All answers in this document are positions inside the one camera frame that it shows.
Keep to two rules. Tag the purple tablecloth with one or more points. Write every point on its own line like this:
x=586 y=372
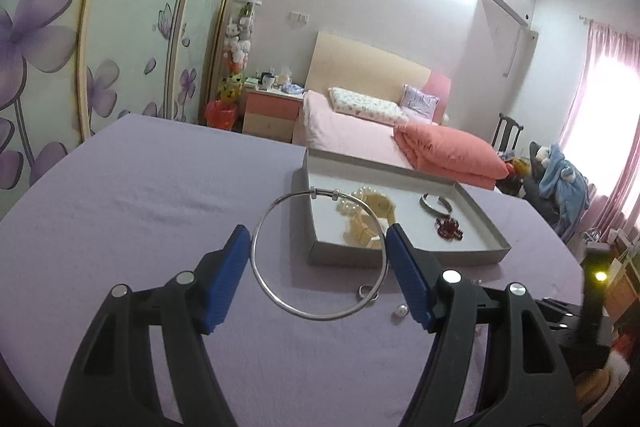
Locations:
x=146 y=198

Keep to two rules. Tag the pink curtain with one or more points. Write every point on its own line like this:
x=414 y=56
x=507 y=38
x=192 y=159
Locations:
x=601 y=130

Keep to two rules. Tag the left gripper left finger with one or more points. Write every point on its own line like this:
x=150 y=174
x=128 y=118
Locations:
x=112 y=380

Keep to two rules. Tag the beige pink headboard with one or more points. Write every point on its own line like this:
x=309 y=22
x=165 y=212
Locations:
x=355 y=66

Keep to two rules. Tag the floral sliding wardrobe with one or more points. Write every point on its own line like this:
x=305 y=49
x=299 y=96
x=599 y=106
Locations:
x=69 y=68

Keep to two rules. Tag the wall light switch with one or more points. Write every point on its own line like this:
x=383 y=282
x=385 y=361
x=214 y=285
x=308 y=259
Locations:
x=298 y=18

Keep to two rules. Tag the open silver cuff bangle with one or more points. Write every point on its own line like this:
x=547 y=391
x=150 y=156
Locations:
x=437 y=205

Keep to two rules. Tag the blue plush blanket pile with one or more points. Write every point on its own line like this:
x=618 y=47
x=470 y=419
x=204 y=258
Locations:
x=565 y=185

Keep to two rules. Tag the white floral pillow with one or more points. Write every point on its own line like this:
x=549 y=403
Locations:
x=366 y=107

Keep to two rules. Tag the white pearl bead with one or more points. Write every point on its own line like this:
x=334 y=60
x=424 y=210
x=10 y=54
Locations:
x=400 y=312

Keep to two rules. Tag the red waste bin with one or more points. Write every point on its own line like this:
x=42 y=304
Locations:
x=221 y=114

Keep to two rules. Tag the mug on nightstand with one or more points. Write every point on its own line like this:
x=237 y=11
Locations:
x=266 y=82

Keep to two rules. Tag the dark wooden chair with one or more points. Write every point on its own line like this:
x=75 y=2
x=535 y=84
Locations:
x=506 y=135

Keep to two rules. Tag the grey shallow cardboard tray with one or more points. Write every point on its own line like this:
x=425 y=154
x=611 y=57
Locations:
x=481 y=244

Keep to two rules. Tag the large silver hoop bangle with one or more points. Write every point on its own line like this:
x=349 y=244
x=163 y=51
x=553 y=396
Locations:
x=330 y=255

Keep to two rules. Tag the hanging plush toy stack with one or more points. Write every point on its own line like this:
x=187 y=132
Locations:
x=238 y=34

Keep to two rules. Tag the folded coral duvet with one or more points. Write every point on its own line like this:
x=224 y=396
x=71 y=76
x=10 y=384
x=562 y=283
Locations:
x=451 y=153

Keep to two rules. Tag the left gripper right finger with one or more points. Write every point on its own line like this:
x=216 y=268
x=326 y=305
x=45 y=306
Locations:
x=493 y=361

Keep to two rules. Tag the lilac square pillow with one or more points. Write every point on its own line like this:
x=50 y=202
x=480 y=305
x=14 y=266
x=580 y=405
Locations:
x=418 y=105

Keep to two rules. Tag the pink beige nightstand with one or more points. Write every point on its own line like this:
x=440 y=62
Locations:
x=271 y=114

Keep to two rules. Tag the bed with pink sheet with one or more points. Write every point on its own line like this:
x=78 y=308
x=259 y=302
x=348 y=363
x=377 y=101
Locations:
x=320 y=128

